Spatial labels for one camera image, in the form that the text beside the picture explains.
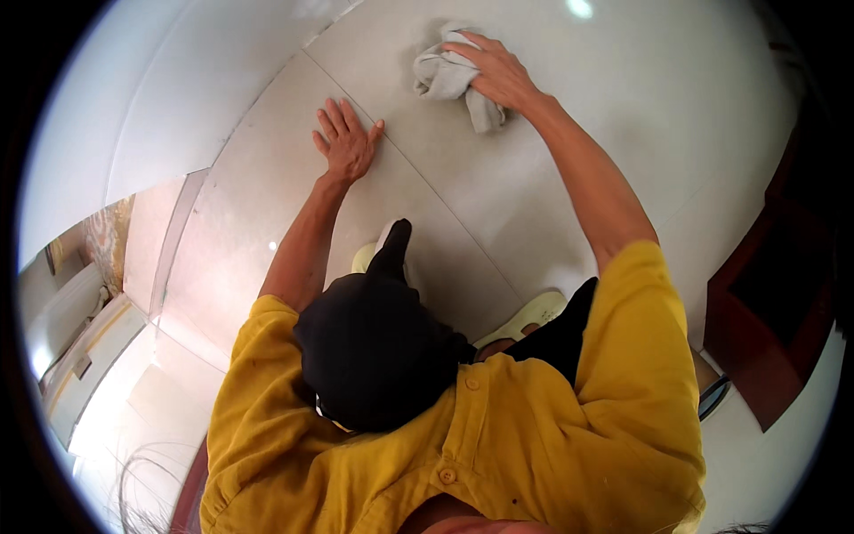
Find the person's left hand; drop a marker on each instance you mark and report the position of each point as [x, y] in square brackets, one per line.
[347, 153]

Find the person's right hand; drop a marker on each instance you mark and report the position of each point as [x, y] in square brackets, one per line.
[502, 75]

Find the person's right fingers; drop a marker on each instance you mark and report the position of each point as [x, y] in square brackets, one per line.
[469, 51]

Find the grey cleaning cloth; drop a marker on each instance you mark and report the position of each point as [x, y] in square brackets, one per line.
[445, 75]

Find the person's legs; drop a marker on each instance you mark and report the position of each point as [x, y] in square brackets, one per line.
[373, 340]

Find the person's body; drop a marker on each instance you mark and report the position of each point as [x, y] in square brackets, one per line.
[520, 434]

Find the dark wooden cabinet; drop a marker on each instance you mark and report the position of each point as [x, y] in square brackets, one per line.
[767, 320]

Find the patterned beige curtain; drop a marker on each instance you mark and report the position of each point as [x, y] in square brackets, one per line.
[110, 240]

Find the white door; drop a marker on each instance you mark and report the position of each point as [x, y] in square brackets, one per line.
[93, 374]

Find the red floor mat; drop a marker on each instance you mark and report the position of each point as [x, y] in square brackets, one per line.
[191, 490]

